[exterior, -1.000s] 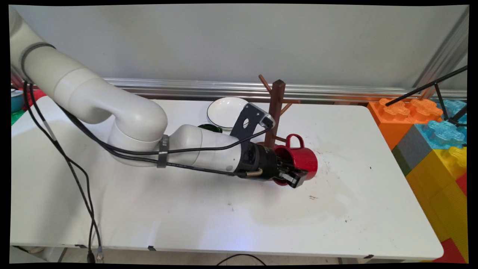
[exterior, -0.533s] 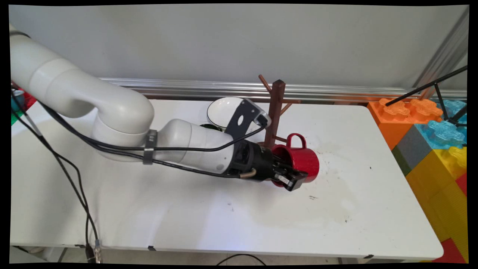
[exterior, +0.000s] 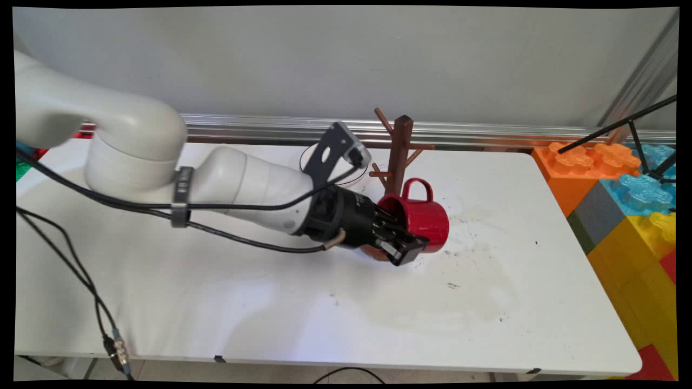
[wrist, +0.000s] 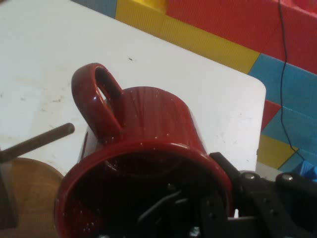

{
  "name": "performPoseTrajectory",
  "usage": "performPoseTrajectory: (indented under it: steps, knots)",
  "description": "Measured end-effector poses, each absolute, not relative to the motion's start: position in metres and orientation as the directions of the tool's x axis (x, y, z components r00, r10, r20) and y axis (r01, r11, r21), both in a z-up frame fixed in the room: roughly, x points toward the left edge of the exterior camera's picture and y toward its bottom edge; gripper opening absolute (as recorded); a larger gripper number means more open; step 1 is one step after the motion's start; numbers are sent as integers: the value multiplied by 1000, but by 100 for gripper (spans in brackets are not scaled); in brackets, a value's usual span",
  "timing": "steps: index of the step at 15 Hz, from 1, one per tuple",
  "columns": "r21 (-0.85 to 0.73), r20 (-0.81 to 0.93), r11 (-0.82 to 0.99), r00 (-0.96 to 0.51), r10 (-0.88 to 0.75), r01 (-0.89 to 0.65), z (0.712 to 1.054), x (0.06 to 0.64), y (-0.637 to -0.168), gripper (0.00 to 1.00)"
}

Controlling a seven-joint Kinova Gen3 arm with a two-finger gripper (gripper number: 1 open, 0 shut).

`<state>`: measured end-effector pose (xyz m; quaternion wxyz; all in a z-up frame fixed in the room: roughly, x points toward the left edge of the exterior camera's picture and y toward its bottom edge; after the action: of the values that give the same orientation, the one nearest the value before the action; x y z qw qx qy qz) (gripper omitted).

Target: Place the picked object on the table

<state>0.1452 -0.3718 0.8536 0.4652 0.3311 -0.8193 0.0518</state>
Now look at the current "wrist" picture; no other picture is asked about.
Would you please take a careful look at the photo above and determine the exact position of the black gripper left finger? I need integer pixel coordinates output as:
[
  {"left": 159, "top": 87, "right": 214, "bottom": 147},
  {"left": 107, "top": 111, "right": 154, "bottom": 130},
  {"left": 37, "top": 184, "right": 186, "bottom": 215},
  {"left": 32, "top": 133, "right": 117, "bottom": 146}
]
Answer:
[{"left": 137, "top": 190, "right": 231, "bottom": 238}]

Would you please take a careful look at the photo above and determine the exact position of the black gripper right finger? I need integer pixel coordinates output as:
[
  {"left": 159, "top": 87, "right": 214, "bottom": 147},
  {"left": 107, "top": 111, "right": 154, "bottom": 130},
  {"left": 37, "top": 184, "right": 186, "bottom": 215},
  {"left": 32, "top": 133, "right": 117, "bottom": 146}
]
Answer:
[{"left": 209, "top": 151, "right": 317, "bottom": 238}]

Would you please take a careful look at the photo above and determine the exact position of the brown wooden mug tree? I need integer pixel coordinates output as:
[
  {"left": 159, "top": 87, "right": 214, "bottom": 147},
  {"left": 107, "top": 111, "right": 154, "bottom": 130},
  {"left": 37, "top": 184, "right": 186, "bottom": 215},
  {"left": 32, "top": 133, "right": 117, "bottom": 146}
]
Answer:
[{"left": 0, "top": 123, "right": 76, "bottom": 238}]

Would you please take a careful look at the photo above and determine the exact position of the thin black cable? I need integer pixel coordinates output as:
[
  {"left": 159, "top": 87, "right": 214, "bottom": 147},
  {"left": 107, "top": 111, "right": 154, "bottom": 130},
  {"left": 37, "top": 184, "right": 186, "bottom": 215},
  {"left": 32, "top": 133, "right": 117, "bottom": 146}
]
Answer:
[{"left": 278, "top": 0, "right": 307, "bottom": 161}]

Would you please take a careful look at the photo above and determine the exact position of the red enamel mug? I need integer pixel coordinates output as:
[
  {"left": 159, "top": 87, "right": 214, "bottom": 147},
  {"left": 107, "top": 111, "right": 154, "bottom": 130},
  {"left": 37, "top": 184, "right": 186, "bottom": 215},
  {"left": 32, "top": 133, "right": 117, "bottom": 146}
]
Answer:
[{"left": 53, "top": 62, "right": 235, "bottom": 238}]

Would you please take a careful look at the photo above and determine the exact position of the bright blue ribbed object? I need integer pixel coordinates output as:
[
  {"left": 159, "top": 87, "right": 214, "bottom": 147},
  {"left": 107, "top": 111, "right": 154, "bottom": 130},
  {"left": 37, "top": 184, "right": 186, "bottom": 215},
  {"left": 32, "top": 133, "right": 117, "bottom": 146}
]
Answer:
[{"left": 294, "top": 160, "right": 317, "bottom": 184}]

